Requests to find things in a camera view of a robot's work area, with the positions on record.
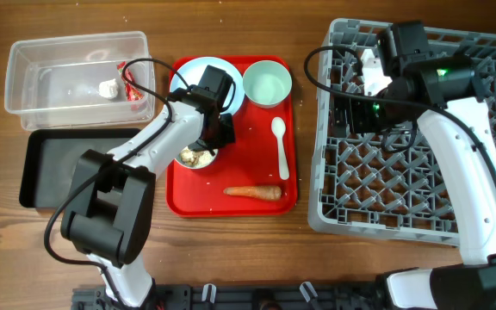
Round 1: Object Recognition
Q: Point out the grey dishwasher rack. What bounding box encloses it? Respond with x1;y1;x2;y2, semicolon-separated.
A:
308;18;496;246

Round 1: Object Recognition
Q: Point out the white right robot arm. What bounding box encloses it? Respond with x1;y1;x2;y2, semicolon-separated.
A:
342;53;496;309

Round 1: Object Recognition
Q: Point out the large white plate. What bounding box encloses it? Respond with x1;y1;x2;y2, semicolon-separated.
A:
169;57;245;115

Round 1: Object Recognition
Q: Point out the black plastic tray bin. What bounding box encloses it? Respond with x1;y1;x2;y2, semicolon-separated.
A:
19;128;139;209

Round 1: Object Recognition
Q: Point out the red serving tray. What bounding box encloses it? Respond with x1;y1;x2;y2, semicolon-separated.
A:
165;97;298;217

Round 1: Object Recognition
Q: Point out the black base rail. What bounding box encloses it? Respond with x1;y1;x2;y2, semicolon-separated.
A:
71;282;454;310

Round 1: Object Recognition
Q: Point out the red candy wrapper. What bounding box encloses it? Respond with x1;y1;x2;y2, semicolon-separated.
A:
117;61;144;102

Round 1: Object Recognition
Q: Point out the small bowl with food scraps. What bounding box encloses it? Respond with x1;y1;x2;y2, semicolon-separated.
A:
175;147;218;170

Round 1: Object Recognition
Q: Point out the white tissue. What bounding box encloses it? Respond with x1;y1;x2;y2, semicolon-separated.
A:
98;78;119;100

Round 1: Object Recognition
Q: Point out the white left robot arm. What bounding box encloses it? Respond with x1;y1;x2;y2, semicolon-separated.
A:
55;85;234;309

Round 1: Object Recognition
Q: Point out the clear plastic bin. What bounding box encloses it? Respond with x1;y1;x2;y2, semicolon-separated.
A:
4;31;156;131

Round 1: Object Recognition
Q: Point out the orange carrot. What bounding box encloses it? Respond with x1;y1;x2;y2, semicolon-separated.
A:
223;185;282;202

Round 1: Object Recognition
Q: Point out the pale green bowl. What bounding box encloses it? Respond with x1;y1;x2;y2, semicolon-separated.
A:
243;60;293;109

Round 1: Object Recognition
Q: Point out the white plastic spoon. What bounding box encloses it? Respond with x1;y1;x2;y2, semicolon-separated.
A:
271;117;289;180

